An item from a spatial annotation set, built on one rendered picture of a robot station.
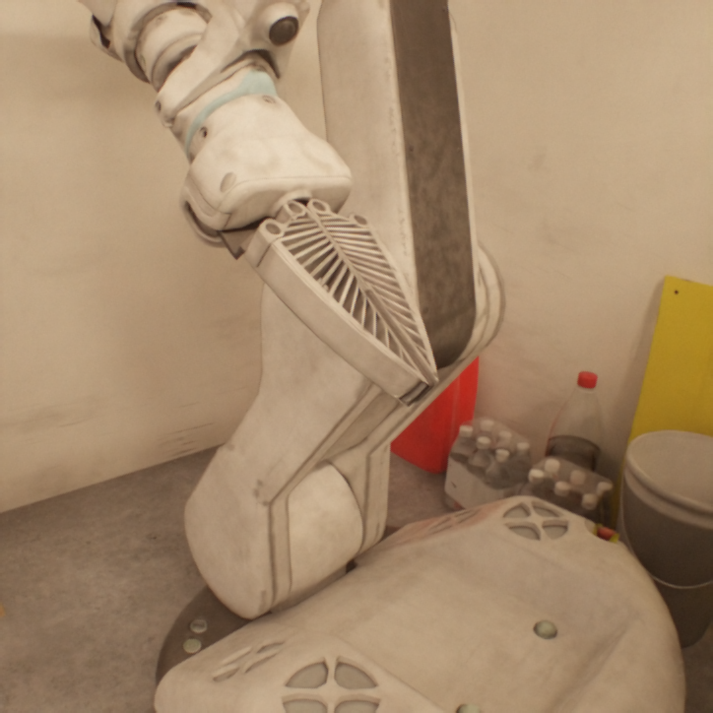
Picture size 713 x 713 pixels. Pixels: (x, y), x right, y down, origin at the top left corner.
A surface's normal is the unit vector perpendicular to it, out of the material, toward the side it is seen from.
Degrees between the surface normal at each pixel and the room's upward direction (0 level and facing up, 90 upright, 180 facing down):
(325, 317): 101
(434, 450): 94
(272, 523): 89
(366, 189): 90
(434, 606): 0
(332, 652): 10
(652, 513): 93
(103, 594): 0
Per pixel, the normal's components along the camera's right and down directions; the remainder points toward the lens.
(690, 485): -0.48, 0.22
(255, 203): 0.54, 0.79
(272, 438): -0.69, 0.19
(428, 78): 0.73, 0.07
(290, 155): 0.55, -0.49
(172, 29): -0.03, -0.31
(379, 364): -0.36, 0.54
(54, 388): 0.68, 0.27
